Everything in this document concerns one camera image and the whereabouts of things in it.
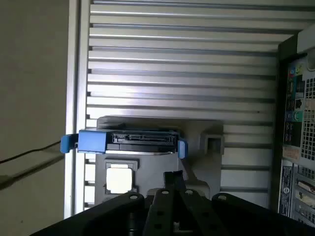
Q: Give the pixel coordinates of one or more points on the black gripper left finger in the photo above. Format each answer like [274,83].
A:
[118,216]

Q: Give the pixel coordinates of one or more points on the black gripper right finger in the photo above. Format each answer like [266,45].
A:
[236,216]

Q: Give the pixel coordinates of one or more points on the hard disk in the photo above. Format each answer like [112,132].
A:
[91,142]

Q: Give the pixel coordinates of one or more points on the silver CPU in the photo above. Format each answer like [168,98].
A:
[119,179]

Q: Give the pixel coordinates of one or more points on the grey plastic parts rack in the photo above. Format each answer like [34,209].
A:
[160,163]

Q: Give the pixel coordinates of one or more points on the black open PC case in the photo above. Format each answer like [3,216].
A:
[292,123]

